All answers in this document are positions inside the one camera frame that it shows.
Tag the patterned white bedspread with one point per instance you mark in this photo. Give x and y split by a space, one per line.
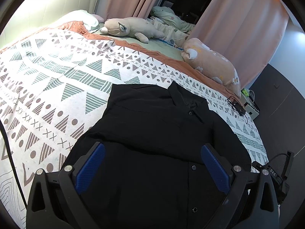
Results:
55 84

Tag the peach plush pillow toy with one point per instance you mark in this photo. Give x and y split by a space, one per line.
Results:
211 64

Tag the green crumpled bedding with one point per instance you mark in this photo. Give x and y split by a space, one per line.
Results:
168 17

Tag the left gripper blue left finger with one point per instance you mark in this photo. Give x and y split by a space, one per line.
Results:
86 167

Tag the white pillow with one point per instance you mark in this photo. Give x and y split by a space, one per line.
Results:
90 21

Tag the beige plush animal toy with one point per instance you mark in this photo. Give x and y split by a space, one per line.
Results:
133 27

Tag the white bedside cabinet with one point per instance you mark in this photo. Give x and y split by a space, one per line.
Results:
247 100

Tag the cream padded headboard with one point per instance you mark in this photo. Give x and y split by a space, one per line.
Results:
41 12

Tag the pink curtain right panel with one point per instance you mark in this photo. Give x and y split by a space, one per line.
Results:
246 32

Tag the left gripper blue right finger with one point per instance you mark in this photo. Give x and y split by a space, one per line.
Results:
218 167

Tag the black long-sleeve shirt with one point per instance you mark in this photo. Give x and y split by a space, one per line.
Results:
152 174

